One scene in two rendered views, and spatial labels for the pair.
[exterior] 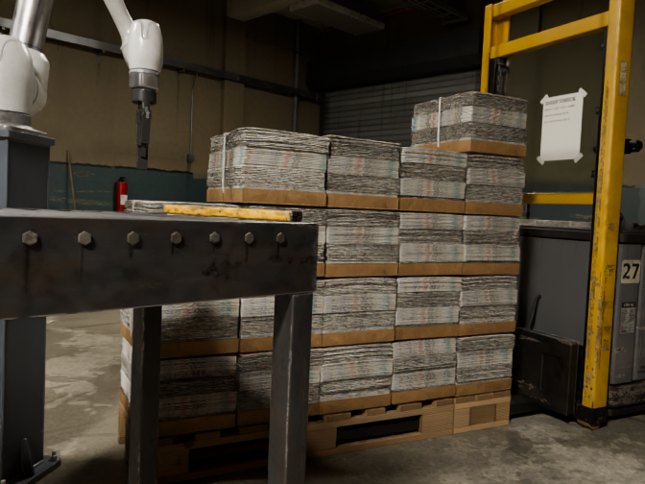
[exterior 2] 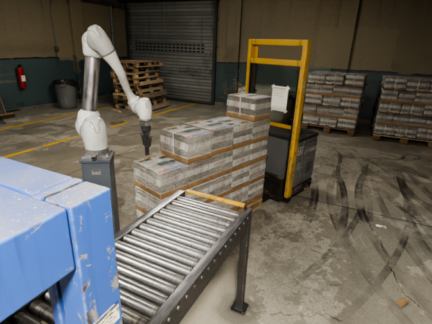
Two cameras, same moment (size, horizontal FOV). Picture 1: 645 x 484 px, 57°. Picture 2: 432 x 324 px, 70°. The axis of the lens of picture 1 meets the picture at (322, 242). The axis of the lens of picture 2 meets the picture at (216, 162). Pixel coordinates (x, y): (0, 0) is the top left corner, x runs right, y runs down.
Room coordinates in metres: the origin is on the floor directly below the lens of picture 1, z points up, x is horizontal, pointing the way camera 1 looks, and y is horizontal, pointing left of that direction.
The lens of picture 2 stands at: (-0.51, 0.80, 1.75)
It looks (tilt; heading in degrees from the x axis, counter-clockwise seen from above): 21 degrees down; 341
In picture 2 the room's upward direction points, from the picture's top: 2 degrees clockwise
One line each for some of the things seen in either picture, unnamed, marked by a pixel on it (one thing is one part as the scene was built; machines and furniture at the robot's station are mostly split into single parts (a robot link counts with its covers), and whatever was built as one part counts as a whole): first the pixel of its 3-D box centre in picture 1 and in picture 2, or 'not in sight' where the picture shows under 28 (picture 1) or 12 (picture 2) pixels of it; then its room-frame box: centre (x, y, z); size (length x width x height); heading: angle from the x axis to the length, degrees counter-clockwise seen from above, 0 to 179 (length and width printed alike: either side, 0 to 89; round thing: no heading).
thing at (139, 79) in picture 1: (144, 82); (145, 122); (1.85, 0.57, 1.19); 0.09 x 0.09 x 0.06
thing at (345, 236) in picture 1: (298, 324); (197, 191); (2.11, 0.07, 0.42); 1.17 x 0.39 x 0.83; 118
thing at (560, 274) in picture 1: (586, 311); (281, 158); (2.83, -1.28, 0.40); 0.69 x 0.55 x 0.80; 28
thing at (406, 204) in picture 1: (403, 205); (229, 140); (2.31, -0.31, 0.86); 0.38 x 0.29 x 0.04; 27
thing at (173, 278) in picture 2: not in sight; (143, 266); (0.70, 0.72, 0.77); 0.47 x 0.05 x 0.05; 45
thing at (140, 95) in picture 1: (143, 106); (146, 131); (1.85, 0.57, 1.12); 0.08 x 0.07 x 0.09; 28
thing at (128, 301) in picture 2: not in sight; (113, 294); (0.57, 0.86, 0.77); 0.47 x 0.05 x 0.05; 45
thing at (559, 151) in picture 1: (547, 118); (274, 93); (2.66, -0.97, 1.28); 0.57 x 0.01 x 0.65; 28
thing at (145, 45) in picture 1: (145, 47); (144, 107); (1.86, 0.57, 1.30); 0.13 x 0.11 x 0.16; 16
